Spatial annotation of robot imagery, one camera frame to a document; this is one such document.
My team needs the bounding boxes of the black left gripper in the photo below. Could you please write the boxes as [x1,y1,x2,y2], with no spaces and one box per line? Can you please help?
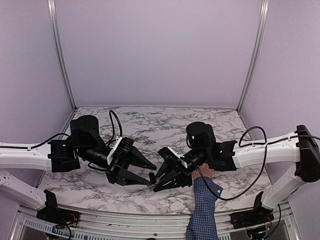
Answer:
[77,143,157,187]

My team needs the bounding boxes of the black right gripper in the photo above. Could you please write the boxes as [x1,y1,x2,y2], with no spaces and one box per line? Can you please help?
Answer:
[150,148,210,193]

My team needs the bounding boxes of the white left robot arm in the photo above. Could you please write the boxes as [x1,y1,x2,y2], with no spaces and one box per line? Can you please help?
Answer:
[0,115,156,223]

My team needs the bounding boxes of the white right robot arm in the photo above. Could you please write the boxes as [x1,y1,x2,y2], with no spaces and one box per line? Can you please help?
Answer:
[149,121,320,224]

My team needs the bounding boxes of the blue checkered sleeve forearm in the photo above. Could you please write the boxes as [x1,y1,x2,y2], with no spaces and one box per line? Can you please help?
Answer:
[186,177,223,240]

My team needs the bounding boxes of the person's hand with long nails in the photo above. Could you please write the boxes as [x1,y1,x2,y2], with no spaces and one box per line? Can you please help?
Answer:
[192,163,213,180]

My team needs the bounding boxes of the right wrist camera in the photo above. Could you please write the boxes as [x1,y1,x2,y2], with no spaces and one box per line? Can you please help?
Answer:
[167,146,188,169]

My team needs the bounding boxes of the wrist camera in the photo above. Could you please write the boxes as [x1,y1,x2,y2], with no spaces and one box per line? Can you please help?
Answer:
[167,146,188,169]
[106,136,123,166]

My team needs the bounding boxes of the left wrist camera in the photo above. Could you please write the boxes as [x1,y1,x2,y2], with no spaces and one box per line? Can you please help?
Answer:
[106,136,123,166]

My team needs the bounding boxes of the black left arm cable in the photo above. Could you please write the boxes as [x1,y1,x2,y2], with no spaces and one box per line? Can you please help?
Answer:
[87,109,125,173]

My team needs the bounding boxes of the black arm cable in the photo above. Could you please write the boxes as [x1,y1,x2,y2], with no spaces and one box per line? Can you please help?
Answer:
[184,126,320,201]
[87,109,125,173]

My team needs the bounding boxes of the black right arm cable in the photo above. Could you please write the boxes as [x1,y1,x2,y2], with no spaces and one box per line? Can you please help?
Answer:
[184,126,320,201]

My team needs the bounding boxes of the aluminium front rail frame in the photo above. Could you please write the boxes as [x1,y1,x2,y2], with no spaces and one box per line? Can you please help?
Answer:
[8,201,301,240]

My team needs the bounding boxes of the left aluminium corner post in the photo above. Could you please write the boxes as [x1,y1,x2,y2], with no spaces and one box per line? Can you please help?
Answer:
[47,0,77,111]

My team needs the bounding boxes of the aluminium corner post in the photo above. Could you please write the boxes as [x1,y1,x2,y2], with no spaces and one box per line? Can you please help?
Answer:
[47,0,77,111]
[236,0,270,115]

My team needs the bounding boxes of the right aluminium corner post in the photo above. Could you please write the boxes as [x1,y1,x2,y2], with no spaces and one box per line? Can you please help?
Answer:
[236,0,270,115]

